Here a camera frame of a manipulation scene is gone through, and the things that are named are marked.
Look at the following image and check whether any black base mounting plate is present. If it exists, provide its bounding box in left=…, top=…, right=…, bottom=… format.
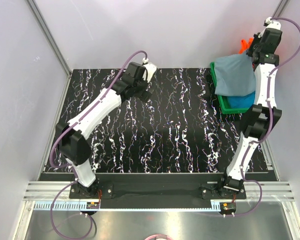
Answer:
left=69, top=173, right=246, bottom=200

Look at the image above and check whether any left aluminium corner post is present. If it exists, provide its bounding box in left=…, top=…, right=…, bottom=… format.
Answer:
left=25, top=0, right=72, bottom=78

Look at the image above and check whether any blue t shirt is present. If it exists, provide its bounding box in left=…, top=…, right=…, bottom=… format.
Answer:
left=226, top=91, right=256, bottom=109

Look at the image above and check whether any aluminium corner post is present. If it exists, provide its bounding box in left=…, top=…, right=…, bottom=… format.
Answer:
left=25, top=0, right=72, bottom=78
left=272, top=0, right=290, bottom=18

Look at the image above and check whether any aluminium frame rail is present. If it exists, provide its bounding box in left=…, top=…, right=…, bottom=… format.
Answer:
left=23, top=181, right=295, bottom=212

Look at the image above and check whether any orange t shirt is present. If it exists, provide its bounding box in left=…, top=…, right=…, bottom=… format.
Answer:
left=239, top=37, right=254, bottom=54

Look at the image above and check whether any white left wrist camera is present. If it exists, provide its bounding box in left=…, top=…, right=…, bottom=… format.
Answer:
left=142, top=57, right=157, bottom=83

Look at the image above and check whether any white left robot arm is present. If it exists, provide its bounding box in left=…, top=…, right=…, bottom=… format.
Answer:
left=55, top=59, right=157, bottom=198

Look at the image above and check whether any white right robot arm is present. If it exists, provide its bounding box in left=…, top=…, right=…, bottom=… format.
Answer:
left=215, top=26, right=283, bottom=199

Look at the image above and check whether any grey-blue t shirt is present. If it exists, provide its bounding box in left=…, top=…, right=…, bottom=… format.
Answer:
left=214, top=53, right=256, bottom=97

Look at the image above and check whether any right connector box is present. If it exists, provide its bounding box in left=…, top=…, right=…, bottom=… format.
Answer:
left=220, top=202, right=237, bottom=215

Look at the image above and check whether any connector box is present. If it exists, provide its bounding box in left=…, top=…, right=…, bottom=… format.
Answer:
left=220, top=202, right=237, bottom=215
left=86, top=200, right=101, bottom=209

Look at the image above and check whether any right aluminium corner post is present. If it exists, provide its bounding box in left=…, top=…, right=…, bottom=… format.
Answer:
left=272, top=0, right=290, bottom=18

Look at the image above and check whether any pink cable loop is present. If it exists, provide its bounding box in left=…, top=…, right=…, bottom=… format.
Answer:
left=144, top=233, right=171, bottom=240

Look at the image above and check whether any left connector box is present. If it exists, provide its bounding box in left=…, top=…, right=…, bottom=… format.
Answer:
left=86, top=200, right=101, bottom=209

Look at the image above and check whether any green plastic bin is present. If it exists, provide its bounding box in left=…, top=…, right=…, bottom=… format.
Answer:
left=210, top=62, right=249, bottom=115

